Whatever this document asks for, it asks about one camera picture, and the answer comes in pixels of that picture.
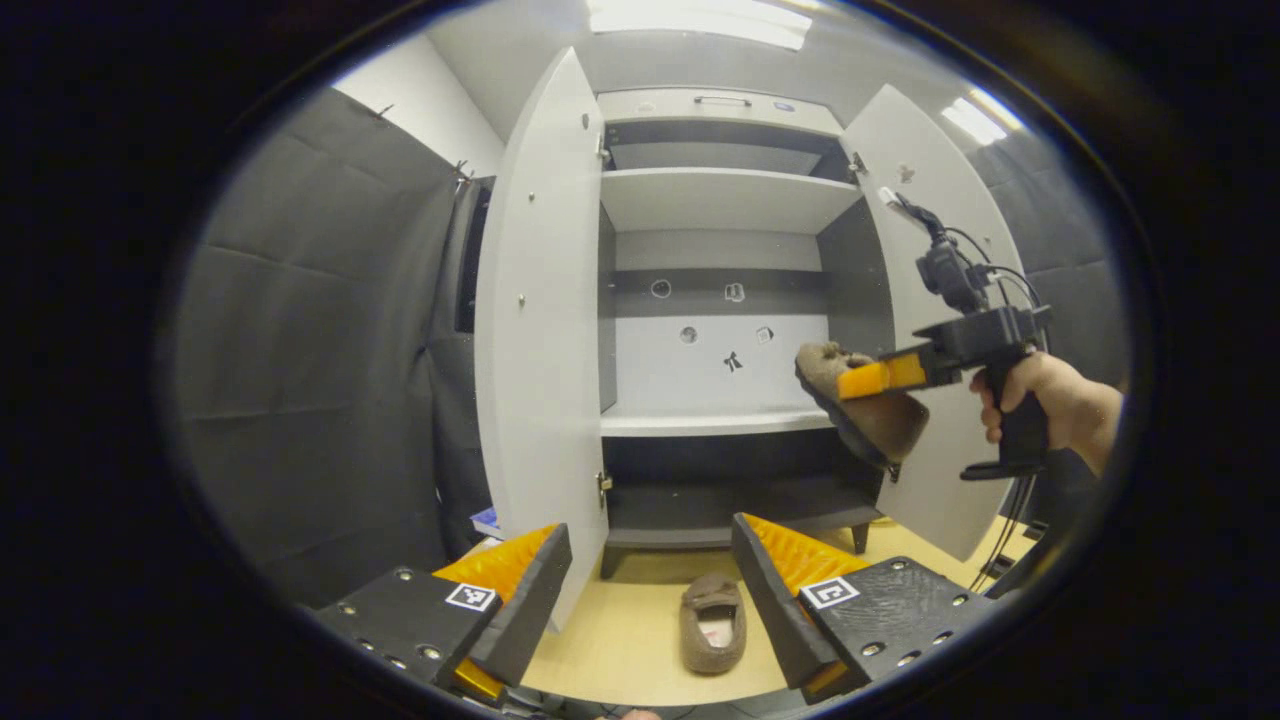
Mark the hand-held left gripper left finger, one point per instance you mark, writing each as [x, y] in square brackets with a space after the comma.
[520, 610]

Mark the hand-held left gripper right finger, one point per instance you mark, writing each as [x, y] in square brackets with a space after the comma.
[775, 610]

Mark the blue book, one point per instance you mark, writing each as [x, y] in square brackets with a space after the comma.
[487, 518]

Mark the large ceiling light panel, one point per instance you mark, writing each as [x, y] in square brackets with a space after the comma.
[700, 25]

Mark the black backdrop cloth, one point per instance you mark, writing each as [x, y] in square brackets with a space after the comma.
[320, 350]

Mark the grey shoe cabinet door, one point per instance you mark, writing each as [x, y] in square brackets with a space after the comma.
[540, 350]
[935, 500]

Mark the brown fuzzy shoe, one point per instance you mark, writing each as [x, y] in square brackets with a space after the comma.
[712, 625]
[885, 425]

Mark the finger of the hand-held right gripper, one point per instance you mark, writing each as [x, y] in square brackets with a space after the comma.
[885, 375]

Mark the small ceiling light panel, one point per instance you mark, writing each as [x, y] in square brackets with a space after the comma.
[975, 118]

